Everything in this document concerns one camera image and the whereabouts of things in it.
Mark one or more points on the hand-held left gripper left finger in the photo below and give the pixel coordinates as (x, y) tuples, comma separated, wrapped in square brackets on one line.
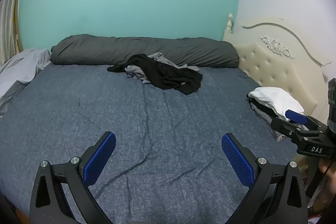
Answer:
[(99, 155)]

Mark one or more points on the folded white garment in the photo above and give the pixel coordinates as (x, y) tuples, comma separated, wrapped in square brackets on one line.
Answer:
[(273, 99)]

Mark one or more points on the black sweatshirt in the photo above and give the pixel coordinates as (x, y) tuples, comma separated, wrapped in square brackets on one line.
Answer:
[(168, 74)]

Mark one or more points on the dark grey rolled duvet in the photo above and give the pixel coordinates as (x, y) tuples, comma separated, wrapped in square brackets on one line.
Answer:
[(118, 49)]

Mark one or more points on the person's right hand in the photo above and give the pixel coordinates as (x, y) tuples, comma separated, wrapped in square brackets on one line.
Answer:
[(331, 170)]

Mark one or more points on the crumpled light grey garment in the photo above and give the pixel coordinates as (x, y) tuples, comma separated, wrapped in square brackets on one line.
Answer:
[(158, 56)]

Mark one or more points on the striped curtain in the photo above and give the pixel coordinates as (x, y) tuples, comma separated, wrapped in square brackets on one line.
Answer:
[(8, 24)]

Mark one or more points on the wooden window frame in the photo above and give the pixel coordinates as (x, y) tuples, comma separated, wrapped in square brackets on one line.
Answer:
[(17, 29)]

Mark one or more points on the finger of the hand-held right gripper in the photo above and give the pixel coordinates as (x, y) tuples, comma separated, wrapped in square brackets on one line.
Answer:
[(295, 116), (283, 125)]

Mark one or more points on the pale grey sheet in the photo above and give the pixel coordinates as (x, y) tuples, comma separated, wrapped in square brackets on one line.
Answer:
[(21, 66)]

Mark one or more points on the cream tufted headboard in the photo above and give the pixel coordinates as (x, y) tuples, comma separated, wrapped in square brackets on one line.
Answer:
[(275, 66)]

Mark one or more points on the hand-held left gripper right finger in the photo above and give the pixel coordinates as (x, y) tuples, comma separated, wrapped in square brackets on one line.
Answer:
[(237, 161)]

